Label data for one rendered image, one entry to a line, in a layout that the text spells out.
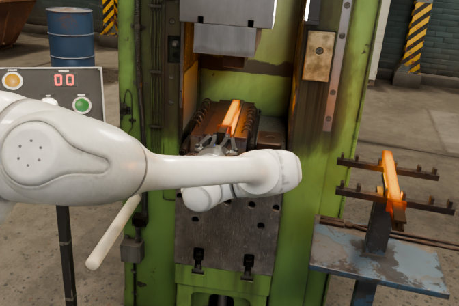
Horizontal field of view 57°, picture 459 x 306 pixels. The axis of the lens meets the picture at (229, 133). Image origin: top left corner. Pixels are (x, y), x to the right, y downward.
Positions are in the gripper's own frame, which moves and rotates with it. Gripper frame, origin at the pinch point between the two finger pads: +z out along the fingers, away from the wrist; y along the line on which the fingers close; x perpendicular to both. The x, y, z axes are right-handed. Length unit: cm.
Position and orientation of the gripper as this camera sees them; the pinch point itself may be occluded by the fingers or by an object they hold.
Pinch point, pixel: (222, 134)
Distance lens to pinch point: 135.2
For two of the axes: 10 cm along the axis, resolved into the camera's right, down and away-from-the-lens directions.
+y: 9.9, 1.1, -0.9
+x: 0.7, -9.2, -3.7
